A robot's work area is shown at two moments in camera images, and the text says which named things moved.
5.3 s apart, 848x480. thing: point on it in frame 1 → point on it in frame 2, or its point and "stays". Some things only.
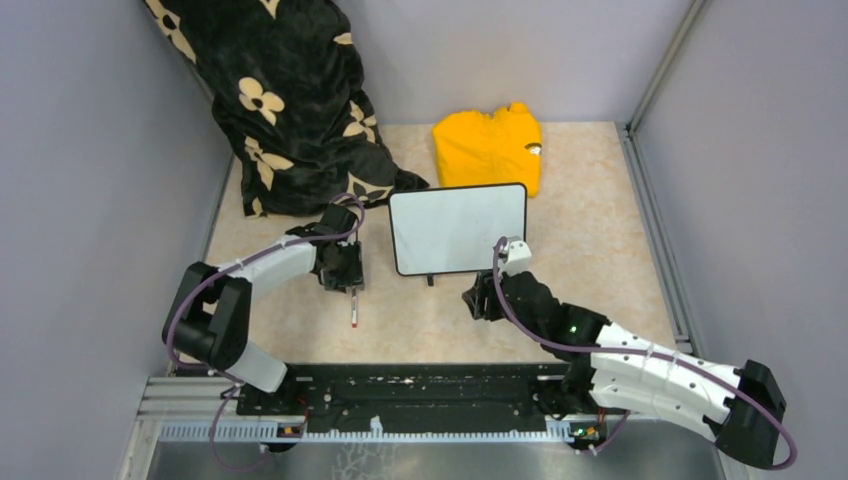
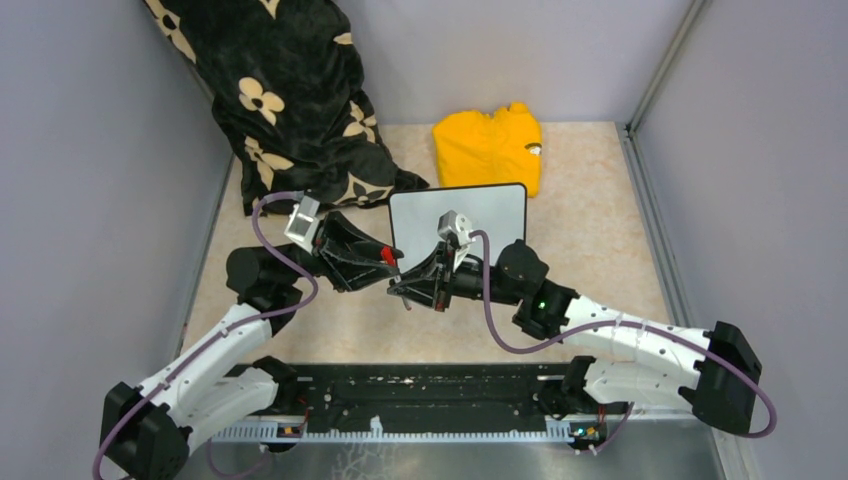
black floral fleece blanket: (286, 84) stays
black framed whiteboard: (454, 230) stays
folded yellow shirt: (474, 149) stays
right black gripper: (481, 298) → (424, 289)
